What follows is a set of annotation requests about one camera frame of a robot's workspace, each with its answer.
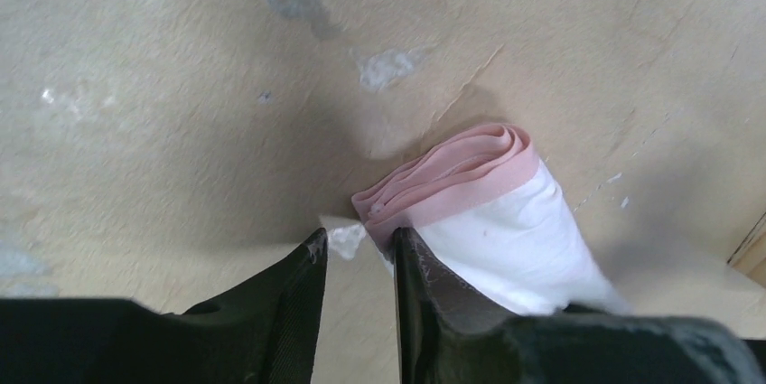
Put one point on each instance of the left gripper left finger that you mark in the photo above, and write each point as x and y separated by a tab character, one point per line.
264	330

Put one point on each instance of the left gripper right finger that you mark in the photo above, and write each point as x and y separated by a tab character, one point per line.
448	332

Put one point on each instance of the wooden compartment organizer tray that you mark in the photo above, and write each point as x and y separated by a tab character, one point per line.
748	257

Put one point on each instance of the white underwear pink trim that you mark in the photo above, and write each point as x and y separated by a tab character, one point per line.
485	204

